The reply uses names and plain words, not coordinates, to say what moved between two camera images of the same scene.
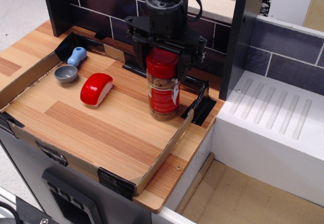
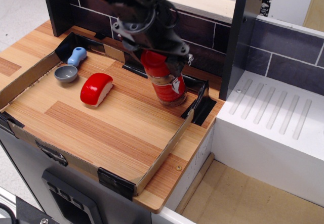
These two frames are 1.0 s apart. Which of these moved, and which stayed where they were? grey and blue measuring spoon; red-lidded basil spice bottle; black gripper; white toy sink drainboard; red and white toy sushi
Moved: black gripper; red-lidded basil spice bottle
Stayed: grey and blue measuring spoon; red and white toy sushi; white toy sink drainboard
